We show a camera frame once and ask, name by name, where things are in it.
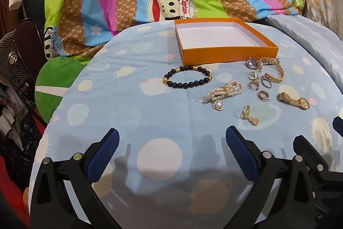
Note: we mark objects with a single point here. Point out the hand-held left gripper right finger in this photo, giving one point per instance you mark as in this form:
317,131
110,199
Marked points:
242,154

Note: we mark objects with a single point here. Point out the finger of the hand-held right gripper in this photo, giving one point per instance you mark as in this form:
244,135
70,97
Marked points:
312,151
338,125

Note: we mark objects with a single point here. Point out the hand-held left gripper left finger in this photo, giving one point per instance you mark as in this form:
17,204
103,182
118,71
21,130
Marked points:
103,154

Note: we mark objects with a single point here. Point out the gold drop earring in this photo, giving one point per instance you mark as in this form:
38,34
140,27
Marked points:
248,115

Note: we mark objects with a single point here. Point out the gold wristwatch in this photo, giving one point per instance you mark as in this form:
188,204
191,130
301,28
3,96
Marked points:
292,100

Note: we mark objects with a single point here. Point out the gold hoop earring with post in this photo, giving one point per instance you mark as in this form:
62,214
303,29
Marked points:
261,96

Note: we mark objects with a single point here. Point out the rose gold hoop earring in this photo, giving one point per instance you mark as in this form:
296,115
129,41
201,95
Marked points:
252,86

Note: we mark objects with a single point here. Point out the silver hoop earring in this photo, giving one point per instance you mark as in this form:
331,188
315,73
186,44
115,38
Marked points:
250,75

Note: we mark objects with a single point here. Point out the silver two-tone wristwatch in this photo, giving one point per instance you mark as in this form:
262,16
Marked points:
252,62

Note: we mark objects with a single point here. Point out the orange cardboard box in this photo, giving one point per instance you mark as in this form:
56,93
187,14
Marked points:
214,33

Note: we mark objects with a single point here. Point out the blue planet printed sheet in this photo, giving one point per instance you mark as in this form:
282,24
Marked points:
160,116

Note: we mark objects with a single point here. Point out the pile of dark patterned clothes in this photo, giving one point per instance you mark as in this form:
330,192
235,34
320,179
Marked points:
18,132

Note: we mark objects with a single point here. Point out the green round cushion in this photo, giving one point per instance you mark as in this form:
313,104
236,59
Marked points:
51,78

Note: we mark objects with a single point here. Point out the light blue quilt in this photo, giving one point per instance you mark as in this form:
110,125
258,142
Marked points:
308,33

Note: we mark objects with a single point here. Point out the red cloth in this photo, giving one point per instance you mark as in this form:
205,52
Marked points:
12,191

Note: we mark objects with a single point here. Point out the black electric fan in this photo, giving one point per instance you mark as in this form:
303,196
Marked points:
12,60

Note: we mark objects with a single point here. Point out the black chair back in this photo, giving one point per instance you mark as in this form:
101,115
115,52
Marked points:
28,38

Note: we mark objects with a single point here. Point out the dark hanging clothes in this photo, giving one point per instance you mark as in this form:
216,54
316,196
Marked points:
32,9

